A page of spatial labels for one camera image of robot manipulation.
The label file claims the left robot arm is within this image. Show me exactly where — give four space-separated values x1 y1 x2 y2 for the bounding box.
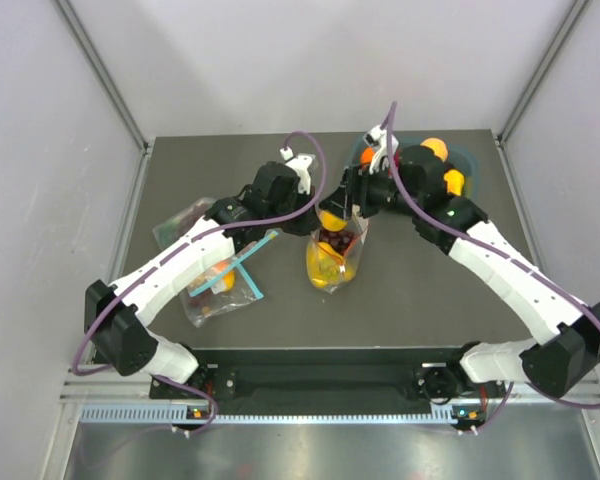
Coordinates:
84 154 319 397

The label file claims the blue zip bag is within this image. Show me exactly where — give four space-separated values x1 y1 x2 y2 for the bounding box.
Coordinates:
152 197 279 274
179 260 264 327

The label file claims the red zip bag with fruit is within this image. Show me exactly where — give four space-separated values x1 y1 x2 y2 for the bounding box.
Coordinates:
305 215 369 293

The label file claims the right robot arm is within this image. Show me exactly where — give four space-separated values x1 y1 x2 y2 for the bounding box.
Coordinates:
320 138 600 402

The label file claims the teal plastic fruit basket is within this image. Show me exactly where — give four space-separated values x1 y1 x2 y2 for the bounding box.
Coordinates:
344 132 481 201

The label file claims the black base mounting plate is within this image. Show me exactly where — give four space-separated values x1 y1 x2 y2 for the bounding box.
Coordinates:
92 347 511 401

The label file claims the lower blue zip bag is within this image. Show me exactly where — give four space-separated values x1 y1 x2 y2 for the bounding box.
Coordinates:
179 260 264 327

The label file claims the fake peach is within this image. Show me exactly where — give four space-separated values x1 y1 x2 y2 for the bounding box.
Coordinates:
420 137 449 161

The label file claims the fake orange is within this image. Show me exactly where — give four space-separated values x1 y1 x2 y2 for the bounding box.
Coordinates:
359 147 374 165

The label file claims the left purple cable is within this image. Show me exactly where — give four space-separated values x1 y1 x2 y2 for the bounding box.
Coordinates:
71 131 327 469

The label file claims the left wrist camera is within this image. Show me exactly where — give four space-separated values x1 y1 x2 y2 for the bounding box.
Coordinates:
279 147 317 195

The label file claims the grey slotted cable duct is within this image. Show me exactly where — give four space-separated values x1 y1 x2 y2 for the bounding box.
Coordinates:
79 402 485 426

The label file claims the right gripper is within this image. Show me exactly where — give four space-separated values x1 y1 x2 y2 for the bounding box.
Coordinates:
319 159 421 222

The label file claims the upper blue zip bag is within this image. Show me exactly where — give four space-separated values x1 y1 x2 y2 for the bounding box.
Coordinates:
152 197 279 274

